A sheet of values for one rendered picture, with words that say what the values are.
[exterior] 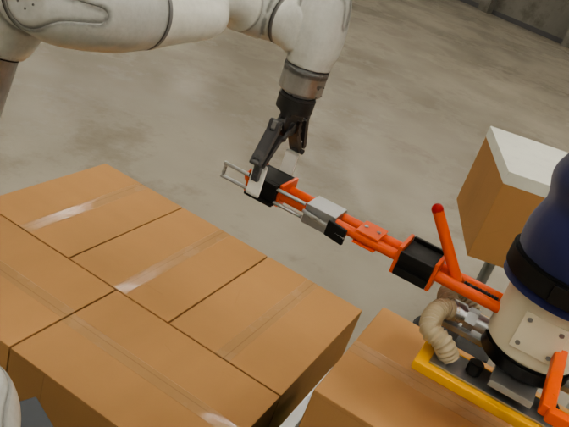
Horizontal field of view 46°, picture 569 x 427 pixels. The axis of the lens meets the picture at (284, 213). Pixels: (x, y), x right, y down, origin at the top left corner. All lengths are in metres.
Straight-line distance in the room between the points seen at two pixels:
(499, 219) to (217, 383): 1.45
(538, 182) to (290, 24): 1.71
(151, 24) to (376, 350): 0.90
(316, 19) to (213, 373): 1.04
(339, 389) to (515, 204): 1.64
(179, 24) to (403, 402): 0.85
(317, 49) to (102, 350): 1.02
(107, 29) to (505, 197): 2.19
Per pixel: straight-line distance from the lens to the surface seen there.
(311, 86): 1.30
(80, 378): 1.81
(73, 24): 0.82
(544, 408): 1.12
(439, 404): 1.45
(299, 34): 1.28
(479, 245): 2.90
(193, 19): 0.96
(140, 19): 0.86
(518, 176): 2.79
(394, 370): 1.47
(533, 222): 1.23
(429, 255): 1.35
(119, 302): 2.07
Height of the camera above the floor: 1.78
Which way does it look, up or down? 26 degrees down
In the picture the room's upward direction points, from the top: 19 degrees clockwise
